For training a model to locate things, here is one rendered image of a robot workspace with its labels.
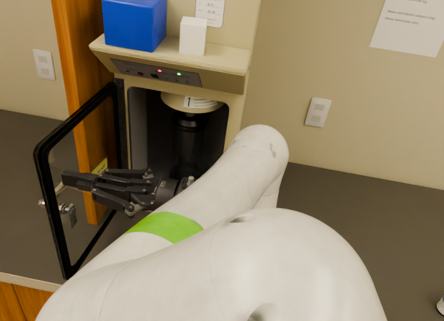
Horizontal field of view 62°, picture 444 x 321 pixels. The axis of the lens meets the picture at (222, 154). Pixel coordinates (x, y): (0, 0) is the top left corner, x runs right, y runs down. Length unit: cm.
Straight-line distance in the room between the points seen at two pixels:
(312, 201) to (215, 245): 114
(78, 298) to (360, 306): 20
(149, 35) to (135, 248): 50
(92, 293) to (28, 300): 98
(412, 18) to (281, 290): 119
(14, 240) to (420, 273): 116
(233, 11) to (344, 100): 68
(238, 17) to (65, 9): 35
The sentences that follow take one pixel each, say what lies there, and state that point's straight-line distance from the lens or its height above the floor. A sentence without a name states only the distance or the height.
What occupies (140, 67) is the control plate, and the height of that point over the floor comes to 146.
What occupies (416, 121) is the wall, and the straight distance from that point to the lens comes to 149.
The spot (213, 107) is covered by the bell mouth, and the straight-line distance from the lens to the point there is 97.
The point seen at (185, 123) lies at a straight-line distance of 104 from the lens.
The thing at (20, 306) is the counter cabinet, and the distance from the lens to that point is 133.
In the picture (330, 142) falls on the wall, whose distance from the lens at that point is 148.
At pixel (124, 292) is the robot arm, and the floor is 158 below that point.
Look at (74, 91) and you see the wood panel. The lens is 91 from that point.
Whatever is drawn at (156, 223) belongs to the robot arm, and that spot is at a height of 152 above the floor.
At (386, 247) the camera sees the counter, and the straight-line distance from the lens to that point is 130.
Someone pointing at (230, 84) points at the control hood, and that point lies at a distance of 81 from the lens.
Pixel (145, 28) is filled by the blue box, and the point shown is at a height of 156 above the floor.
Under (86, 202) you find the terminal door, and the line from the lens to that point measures 95.
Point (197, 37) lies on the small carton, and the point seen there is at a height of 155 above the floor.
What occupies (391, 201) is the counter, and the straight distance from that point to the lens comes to 148.
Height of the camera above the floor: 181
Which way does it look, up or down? 37 degrees down
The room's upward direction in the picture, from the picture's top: 8 degrees clockwise
